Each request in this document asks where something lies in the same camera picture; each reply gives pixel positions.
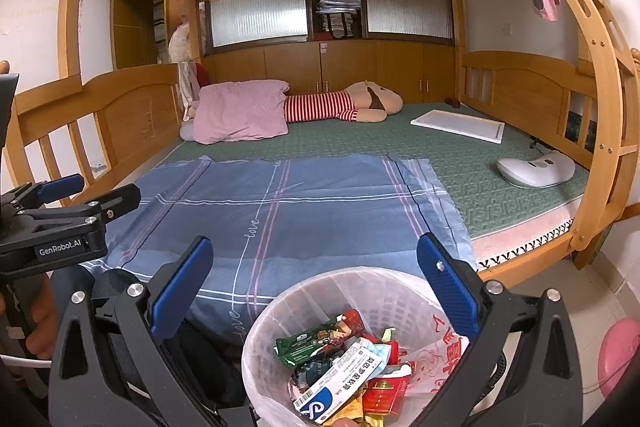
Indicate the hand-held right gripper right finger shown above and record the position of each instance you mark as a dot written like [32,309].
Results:
[447,287]

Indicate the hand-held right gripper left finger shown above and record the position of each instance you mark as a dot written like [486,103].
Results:
[182,287]

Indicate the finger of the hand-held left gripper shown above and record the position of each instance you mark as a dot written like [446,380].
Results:
[62,188]
[120,202]

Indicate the red box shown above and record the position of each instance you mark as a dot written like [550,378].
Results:
[385,392]

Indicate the white lined waste basket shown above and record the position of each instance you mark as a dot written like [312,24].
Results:
[310,302]

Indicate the dark green wrapper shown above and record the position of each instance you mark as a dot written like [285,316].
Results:
[300,344]

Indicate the white medicine box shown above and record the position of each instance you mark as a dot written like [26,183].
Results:
[340,382]

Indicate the yellow snack bag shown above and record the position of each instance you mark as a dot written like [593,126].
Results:
[355,408]

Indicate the black wrapper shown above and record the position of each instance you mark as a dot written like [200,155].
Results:
[312,374]

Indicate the person's left hand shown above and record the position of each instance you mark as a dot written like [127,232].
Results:
[45,327]

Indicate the light blue cushion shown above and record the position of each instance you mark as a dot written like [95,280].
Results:
[187,132]

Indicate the green bed mat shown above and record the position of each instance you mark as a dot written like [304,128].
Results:
[450,167]

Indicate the white hanging cloth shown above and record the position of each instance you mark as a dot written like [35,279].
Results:
[187,87]

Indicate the blue plaid sheet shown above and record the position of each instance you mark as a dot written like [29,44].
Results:
[325,207]

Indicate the white massage pillow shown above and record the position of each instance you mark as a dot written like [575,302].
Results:
[535,169]

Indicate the pink pillow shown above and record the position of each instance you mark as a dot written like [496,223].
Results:
[240,112]

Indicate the white flat board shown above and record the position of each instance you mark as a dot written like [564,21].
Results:
[460,124]

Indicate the white plush toy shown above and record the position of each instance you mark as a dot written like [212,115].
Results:
[179,42]

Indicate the small brown object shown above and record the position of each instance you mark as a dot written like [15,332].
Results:
[453,103]

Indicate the pink stool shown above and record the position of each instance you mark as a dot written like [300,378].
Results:
[622,357]

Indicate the striped plush doll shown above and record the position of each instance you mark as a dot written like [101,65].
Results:
[320,107]

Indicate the wide frosted glass window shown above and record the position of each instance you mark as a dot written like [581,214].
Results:
[257,17]

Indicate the narrow frosted glass window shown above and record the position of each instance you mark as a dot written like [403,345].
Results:
[407,12]

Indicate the stack of books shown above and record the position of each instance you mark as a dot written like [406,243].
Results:
[337,7]

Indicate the wooden bunk bed frame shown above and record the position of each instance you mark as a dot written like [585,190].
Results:
[525,87]

